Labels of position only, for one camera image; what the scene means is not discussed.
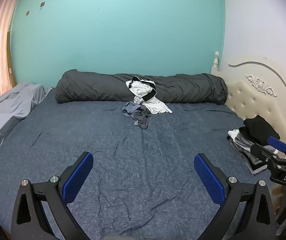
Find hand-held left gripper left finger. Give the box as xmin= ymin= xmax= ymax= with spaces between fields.
xmin=11 ymin=151 xmax=94 ymax=240

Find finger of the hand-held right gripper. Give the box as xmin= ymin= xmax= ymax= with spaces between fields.
xmin=268 ymin=136 xmax=286 ymax=160
xmin=250 ymin=143 xmax=286 ymax=165

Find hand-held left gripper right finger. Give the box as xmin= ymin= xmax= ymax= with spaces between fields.
xmin=194 ymin=153 xmax=276 ymax=240

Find grey boxer briefs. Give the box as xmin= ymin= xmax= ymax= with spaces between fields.
xmin=130 ymin=105 xmax=152 ymax=130

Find stack of folded grey clothes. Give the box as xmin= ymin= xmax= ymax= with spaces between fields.
xmin=227 ymin=129 xmax=271 ymax=175

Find black folded garment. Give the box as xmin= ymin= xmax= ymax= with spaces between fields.
xmin=239 ymin=115 xmax=281 ymax=147

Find bed with blue sheet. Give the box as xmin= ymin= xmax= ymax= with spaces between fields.
xmin=0 ymin=87 xmax=283 ymax=240

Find cream tufted headboard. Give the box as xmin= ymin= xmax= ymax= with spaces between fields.
xmin=210 ymin=51 xmax=286 ymax=153

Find dark grey rolled duvet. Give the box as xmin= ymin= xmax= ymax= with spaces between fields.
xmin=55 ymin=69 xmax=228 ymax=105

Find light grey blanket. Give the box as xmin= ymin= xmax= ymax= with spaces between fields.
xmin=0 ymin=82 xmax=53 ymax=175

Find white and black garment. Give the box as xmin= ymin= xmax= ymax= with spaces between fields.
xmin=125 ymin=76 xmax=173 ymax=115

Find wooden window frame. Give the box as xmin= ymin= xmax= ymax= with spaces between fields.
xmin=6 ymin=31 xmax=17 ymax=87

